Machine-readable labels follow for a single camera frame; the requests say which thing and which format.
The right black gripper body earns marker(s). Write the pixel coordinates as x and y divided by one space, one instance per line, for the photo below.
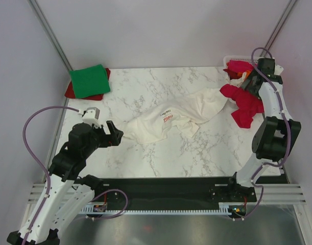
248 79

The aluminium corner post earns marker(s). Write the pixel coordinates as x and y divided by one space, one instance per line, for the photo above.
282 20
49 32

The folded green t shirt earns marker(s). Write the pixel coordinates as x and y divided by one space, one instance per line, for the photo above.
90 81

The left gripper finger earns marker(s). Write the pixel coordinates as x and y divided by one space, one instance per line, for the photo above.
111 127
115 137

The white slotted cable duct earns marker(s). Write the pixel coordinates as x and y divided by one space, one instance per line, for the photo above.
222 209

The left aluminium corner post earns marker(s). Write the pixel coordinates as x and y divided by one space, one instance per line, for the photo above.
49 32

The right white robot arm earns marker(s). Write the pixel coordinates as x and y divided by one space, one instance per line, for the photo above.
276 136

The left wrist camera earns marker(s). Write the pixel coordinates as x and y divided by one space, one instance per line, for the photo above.
90 116

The cream t shirt in basket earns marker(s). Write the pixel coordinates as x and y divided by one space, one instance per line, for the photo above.
238 82

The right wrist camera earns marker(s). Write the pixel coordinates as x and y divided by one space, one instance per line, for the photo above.
278 70

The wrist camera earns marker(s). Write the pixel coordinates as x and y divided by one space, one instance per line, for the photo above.
90 116
278 70

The folded dark red t shirt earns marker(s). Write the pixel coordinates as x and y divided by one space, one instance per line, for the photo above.
71 95

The dark red garment in basket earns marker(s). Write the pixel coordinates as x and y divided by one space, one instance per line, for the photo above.
232 75

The crimson pink t shirt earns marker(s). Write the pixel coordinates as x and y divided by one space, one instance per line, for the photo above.
248 105

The right aluminium corner post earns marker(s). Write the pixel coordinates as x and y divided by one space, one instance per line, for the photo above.
282 20

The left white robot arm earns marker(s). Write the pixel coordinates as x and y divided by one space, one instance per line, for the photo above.
64 195

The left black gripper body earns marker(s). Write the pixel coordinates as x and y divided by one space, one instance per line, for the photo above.
100 139

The white Coca-Cola t shirt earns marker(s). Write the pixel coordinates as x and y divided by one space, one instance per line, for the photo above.
186 113

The white plastic laundry basket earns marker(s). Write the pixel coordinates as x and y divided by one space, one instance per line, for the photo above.
238 63

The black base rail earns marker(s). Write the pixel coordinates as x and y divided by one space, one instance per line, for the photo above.
169 193

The orange t shirt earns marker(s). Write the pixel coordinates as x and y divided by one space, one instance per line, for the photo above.
240 74

